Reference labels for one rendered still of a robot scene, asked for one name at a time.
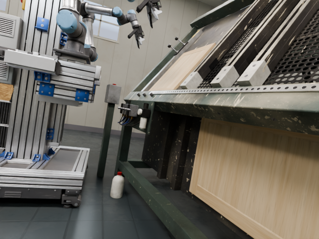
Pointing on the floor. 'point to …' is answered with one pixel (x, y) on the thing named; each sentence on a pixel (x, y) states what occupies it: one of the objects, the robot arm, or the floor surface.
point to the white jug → (117, 186)
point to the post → (105, 140)
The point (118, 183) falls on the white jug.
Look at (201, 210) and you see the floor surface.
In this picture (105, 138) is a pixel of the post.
